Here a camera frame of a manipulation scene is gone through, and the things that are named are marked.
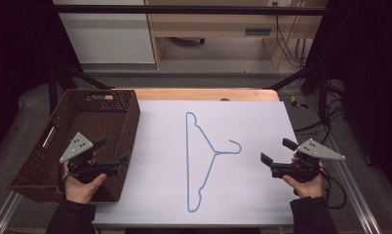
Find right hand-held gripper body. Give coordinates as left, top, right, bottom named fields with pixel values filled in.
left=270, top=137, right=347, bottom=184

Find blue wire clothes hanger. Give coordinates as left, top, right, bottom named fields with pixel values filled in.
left=184, top=111, right=243, bottom=214

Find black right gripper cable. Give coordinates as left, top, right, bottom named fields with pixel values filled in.
left=293, top=165, right=348, bottom=211

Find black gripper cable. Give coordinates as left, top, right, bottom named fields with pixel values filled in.
left=293, top=165, right=348, bottom=211
left=56, top=161, right=72, bottom=195

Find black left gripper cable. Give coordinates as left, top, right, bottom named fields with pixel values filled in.
left=56, top=161, right=72, bottom=195

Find black curtain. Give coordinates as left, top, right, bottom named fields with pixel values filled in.
left=0, top=0, right=85, bottom=161
left=308, top=0, right=392, bottom=190

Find light wooden desk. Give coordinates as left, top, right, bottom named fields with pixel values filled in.
left=144, top=0, right=329, bottom=70

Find hanging black cables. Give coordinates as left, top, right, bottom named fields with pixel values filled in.
left=272, top=1, right=313, bottom=70

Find person's left hand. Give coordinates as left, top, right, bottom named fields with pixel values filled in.
left=62, top=161, right=108, bottom=205

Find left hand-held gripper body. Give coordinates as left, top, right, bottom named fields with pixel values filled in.
left=59, top=132, right=121, bottom=184

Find brown woven basket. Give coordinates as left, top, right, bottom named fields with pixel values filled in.
left=8, top=89, right=142, bottom=204

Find person's right hand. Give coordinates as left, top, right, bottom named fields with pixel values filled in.
left=281, top=153, right=327, bottom=200

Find black horizontal frame bar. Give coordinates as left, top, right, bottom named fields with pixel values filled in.
left=52, top=4, right=327, bottom=17

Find white table board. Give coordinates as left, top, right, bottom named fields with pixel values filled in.
left=92, top=99, right=299, bottom=227

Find black frame strut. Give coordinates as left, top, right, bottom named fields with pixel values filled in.
left=47, top=61, right=115, bottom=115
left=264, top=63, right=331, bottom=125

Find white cabinet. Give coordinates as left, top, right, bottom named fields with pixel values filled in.
left=52, top=0, right=156, bottom=65

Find aluminium rail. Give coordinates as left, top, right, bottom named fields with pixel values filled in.
left=304, top=93, right=384, bottom=234
left=0, top=189, right=23, bottom=234

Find yellow and black tool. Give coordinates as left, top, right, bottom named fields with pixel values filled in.
left=289, top=95, right=310, bottom=110

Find black floor cables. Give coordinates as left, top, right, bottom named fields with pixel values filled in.
left=294, top=79, right=348, bottom=144

